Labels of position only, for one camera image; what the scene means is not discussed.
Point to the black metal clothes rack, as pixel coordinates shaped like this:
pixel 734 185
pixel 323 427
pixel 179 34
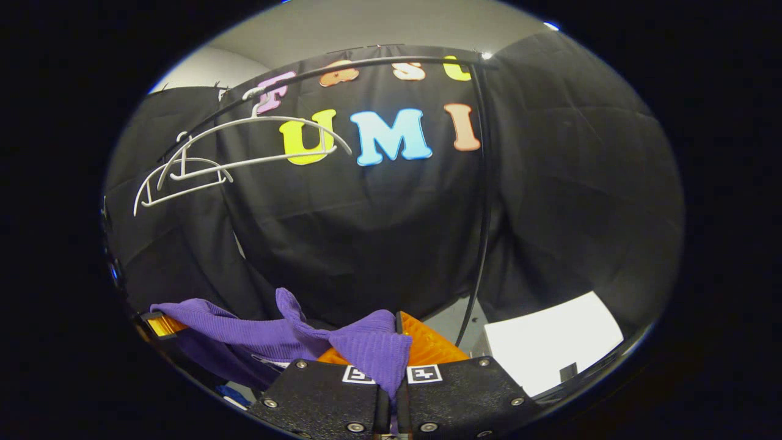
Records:
pixel 486 183

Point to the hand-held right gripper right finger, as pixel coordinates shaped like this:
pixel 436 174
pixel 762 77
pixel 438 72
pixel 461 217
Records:
pixel 464 397

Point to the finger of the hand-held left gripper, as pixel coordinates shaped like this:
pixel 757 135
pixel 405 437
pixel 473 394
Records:
pixel 162 325

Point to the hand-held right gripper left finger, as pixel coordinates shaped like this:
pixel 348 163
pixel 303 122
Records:
pixel 324 403

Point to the white box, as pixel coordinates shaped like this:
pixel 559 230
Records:
pixel 550 342

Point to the white plastic hanger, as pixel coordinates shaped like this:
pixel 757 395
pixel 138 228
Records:
pixel 183 164
pixel 269 120

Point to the black backdrop cloth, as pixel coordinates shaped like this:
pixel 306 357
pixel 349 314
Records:
pixel 550 183

